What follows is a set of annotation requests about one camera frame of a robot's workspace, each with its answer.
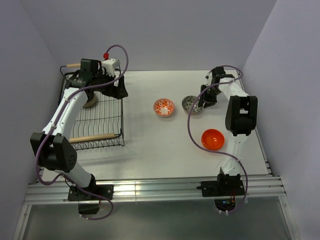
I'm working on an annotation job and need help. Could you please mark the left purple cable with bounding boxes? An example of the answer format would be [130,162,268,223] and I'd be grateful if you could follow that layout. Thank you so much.
[34,44,130,221]

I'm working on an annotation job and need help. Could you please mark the plain orange bowl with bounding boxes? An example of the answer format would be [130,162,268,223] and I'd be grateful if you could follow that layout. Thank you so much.
[201,129,225,151]

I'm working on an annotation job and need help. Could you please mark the near wooden rack handle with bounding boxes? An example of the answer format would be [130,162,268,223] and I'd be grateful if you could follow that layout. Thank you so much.
[69,133,116,144]

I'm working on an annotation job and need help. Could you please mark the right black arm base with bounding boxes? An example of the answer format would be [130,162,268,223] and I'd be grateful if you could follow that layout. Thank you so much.
[196,180,246,213]

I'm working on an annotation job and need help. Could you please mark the purple cable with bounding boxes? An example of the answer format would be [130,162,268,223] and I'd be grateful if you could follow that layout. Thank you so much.
[186,64,249,215]
[34,44,130,221]

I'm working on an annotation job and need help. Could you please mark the orange white patterned bowl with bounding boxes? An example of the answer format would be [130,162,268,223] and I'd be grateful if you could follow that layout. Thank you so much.
[153,98,175,118]

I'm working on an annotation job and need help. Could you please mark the black floral patterned bowl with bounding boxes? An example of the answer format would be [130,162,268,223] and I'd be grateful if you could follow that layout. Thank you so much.
[181,95,203,114]

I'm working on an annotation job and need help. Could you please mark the wooden rack handle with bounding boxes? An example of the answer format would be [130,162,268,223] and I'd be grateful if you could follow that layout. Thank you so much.
[69,133,116,144]
[65,63,81,68]

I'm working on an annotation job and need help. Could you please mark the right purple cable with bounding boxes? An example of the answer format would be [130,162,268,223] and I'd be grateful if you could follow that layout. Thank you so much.
[186,64,249,215]

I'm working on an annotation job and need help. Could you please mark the black wire dish rack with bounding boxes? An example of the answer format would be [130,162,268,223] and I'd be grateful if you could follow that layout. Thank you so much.
[57,63,126,151]

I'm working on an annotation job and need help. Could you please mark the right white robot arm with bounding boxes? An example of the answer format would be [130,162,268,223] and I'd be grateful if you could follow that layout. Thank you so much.
[198,66,258,195]

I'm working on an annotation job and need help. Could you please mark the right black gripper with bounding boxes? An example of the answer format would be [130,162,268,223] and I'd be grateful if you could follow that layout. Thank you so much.
[198,84,222,109]

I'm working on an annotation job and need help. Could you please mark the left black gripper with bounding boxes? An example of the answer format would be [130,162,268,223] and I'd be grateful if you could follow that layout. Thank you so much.
[92,69,128,99]

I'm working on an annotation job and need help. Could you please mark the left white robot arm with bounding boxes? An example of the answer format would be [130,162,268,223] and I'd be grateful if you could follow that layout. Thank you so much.
[30,57,128,200]

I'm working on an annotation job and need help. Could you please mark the far wooden rack handle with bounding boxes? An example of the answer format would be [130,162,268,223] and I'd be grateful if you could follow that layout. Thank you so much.
[65,63,81,68]

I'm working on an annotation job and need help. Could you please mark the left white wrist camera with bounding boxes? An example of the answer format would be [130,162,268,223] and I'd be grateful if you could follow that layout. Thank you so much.
[101,58,120,77]

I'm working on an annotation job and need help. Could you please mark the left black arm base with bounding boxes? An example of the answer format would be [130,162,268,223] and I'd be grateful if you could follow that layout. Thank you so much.
[67,184,114,217]

